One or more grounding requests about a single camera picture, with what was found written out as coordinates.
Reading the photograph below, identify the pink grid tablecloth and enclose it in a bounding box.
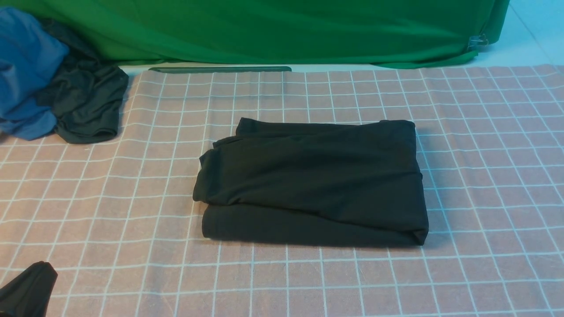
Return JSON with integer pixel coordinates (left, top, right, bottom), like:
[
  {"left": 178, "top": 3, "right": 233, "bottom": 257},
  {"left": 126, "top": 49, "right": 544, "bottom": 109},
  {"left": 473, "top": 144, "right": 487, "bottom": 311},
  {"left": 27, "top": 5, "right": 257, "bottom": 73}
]
[{"left": 0, "top": 65, "right": 564, "bottom": 317}]

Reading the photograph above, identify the blue crumpled garment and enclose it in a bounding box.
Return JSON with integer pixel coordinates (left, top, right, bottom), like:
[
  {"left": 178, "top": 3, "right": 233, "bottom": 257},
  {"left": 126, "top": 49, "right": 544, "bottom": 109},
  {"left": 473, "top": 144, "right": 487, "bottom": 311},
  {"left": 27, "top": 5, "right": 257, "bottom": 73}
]
[{"left": 0, "top": 7, "right": 69, "bottom": 140}]

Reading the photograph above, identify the clear binder clip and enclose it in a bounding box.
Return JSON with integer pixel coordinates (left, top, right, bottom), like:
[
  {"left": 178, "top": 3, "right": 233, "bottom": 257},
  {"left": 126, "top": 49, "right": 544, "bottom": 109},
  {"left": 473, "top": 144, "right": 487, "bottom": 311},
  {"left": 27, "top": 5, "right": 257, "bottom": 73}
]
[{"left": 467, "top": 34, "right": 489, "bottom": 52}]

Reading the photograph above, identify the dark green flat strip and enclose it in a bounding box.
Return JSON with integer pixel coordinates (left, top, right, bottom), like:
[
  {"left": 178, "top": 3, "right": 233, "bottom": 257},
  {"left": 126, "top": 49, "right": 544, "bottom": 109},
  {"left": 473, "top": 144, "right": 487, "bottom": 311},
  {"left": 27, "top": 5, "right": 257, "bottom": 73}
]
[{"left": 149, "top": 66, "right": 292, "bottom": 74}]

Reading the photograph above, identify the dark crumpled garment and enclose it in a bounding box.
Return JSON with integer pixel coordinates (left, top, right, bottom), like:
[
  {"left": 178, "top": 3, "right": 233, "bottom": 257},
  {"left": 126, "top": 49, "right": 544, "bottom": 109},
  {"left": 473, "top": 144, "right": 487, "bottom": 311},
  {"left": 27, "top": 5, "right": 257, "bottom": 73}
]
[{"left": 36, "top": 18, "right": 129, "bottom": 144}]

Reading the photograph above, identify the dark gray long-sleeve shirt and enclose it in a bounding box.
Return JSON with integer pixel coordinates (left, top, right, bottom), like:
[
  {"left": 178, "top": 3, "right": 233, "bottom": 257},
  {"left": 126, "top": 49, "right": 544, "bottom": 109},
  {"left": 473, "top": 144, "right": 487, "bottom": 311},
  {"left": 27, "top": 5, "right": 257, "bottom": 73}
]
[{"left": 192, "top": 118, "right": 429, "bottom": 247}]

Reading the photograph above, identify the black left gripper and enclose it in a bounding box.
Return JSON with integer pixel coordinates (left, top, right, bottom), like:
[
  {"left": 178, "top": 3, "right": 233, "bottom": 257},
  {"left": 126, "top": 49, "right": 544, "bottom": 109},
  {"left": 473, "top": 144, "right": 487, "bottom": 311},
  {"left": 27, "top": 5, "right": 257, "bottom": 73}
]
[{"left": 0, "top": 261, "right": 58, "bottom": 317}]

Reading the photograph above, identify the green backdrop cloth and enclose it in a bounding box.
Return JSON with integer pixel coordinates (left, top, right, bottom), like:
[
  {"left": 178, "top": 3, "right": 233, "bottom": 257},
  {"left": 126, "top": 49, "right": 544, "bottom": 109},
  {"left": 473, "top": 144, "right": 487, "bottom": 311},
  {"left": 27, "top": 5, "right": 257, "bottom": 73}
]
[{"left": 1, "top": 0, "right": 509, "bottom": 70}]

